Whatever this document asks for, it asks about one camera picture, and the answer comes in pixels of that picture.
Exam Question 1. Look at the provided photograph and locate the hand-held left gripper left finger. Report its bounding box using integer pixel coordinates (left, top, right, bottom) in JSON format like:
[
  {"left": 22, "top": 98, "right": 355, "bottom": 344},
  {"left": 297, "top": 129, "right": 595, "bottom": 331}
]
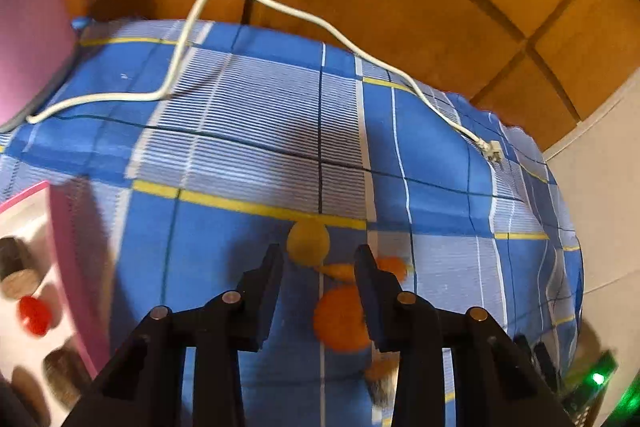
[{"left": 62, "top": 243, "right": 285, "bottom": 427}]

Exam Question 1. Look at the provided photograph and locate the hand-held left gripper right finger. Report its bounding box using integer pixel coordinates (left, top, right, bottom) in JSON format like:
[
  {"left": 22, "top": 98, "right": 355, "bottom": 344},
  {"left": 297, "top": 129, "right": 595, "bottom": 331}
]
[{"left": 353, "top": 245, "right": 573, "bottom": 427}]

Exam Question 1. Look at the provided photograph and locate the partly peeled orange tangerine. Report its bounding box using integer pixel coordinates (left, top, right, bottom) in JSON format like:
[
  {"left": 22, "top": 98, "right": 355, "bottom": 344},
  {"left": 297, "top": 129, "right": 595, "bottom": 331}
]
[{"left": 312, "top": 256, "right": 410, "bottom": 354}]

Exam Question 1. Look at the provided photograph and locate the pink cardboard box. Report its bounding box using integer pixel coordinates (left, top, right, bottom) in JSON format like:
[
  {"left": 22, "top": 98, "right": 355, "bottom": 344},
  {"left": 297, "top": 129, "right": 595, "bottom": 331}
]
[{"left": 0, "top": 181, "right": 108, "bottom": 427}]

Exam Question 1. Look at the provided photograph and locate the dark wooden cylinder block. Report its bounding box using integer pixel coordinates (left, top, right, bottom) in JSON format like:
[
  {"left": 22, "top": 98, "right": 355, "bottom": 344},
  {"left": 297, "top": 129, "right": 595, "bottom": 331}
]
[
  {"left": 42, "top": 349, "right": 93, "bottom": 410},
  {"left": 0, "top": 237, "right": 42, "bottom": 300},
  {"left": 9, "top": 367, "right": 52, "bottom": 427}
]

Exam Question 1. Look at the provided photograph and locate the brown fuzzy object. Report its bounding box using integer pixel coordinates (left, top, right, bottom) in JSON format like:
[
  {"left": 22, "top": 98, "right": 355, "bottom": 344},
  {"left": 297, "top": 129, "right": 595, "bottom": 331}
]
[{"left": 364, "top": 352, "right": 401, "bottom": 408}]

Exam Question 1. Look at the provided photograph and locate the small yellow fruit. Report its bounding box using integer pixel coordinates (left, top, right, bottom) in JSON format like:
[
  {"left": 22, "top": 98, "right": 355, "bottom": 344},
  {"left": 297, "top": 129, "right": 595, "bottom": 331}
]
[{"left": 286, "top": 221, "right": 331, "bottom": 267}]

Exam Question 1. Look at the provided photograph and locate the blue plaid tablecloth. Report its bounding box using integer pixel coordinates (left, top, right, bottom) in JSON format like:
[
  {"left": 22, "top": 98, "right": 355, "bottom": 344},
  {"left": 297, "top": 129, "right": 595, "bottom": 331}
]
[{"left": 0, "top": 19, "right": 586, "bottom": 427}]

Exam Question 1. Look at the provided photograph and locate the red round fruit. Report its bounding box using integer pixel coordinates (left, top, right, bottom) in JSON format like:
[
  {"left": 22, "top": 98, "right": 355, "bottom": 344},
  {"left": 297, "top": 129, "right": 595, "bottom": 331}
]
[{"left": 17, "top": 296, "right": 53, "bottom": 337}]

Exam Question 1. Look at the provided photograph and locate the white power cable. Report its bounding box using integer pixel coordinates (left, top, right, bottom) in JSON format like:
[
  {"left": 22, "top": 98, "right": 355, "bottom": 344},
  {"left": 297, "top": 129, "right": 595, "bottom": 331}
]
[{"left": 27, "top": 0, "right": 503, "bottom": 168}]

